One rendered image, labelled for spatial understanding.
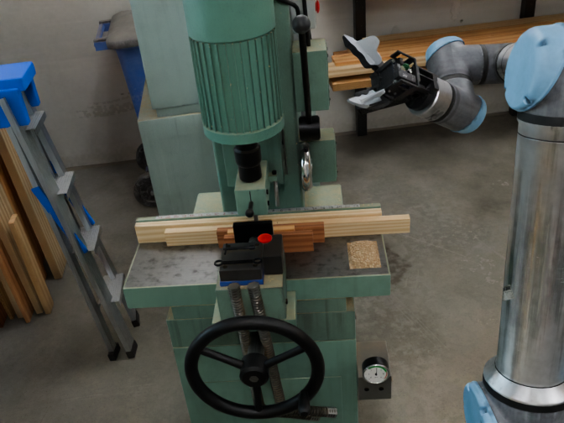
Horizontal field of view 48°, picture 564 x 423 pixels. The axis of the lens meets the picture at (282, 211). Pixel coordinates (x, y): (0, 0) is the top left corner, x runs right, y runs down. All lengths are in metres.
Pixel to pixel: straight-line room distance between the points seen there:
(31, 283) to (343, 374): 1.68
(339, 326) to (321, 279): 0.14
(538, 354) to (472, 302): 1.66
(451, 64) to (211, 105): 0.54
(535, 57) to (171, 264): 0.93
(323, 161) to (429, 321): 1.20
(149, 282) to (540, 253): 0.85
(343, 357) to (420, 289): 1.25
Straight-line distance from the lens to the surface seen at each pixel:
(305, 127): 1.51
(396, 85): 1.28
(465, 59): 1.50
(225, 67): 1.26
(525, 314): 1.06
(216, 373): 1.62
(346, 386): 1.64
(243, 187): 1.42
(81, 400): 2.55
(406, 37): 3.74
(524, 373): 1.11
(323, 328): 1.50
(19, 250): 2.79
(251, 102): 1.28
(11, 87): 2.12
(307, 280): 1.41
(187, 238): 1.55
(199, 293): 1.45
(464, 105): 1.42
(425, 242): 3.06
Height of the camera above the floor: 1.78
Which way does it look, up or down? 33 degrees down
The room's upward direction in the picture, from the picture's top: 6 degrees counter-clockwise
